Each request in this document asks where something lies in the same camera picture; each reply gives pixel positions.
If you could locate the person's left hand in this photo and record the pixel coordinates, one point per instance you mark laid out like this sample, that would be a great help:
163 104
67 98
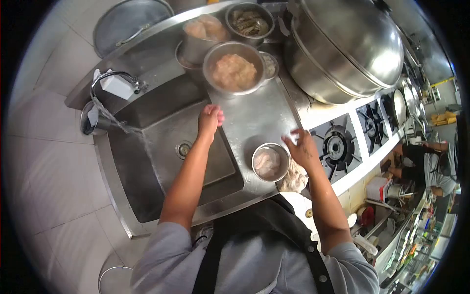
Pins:
207 121

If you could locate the person's right hand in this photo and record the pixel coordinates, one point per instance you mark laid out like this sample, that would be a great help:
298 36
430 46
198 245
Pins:
303 149

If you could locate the person's left fingers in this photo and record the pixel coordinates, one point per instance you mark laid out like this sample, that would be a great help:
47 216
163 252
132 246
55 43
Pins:
216 112

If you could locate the person's right fingers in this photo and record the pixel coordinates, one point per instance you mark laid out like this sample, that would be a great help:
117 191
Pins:
295 138

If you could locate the small steel bowl with fish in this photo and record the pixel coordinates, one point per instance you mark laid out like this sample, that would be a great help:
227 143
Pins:
270 162

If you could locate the gas stove burner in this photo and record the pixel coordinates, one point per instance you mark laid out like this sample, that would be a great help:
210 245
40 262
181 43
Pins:
372 125
336 147
389 110

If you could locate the white cloth rag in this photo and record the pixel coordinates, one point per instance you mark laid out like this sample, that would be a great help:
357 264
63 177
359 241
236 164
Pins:
293 180

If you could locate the large steel bowl with mince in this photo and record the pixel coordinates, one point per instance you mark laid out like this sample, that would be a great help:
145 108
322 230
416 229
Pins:
234 69

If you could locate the stainless steel sink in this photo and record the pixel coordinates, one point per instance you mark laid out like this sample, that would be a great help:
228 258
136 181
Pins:
172 154

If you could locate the small steel dish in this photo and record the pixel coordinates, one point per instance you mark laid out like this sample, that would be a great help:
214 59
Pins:
271 65

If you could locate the steel pot with pale pieces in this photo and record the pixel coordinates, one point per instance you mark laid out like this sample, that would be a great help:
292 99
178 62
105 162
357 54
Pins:
204 36

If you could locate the steel bowl with shrimp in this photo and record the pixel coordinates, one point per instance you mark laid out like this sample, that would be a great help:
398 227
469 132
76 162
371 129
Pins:
250 22

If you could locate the large steel steamer pot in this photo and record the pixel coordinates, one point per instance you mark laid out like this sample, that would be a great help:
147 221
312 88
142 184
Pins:
341 47

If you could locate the white box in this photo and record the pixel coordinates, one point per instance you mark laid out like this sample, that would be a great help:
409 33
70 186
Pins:
117 85

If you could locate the steel faucet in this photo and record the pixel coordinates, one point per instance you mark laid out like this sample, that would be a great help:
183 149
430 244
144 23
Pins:
117 81

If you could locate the steel wok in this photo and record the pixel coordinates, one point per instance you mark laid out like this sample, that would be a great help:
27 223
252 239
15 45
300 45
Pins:
399 106

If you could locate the steel prep counter with utensils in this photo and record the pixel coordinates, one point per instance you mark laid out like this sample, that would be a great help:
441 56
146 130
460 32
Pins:
385 220

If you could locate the person's body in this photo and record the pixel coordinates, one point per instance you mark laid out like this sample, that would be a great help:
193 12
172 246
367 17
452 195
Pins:
253 253

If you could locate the round steel lid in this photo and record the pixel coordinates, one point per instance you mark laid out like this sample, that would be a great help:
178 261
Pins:
128 25

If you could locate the steel cup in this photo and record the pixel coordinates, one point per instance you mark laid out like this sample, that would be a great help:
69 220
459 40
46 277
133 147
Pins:
91 119

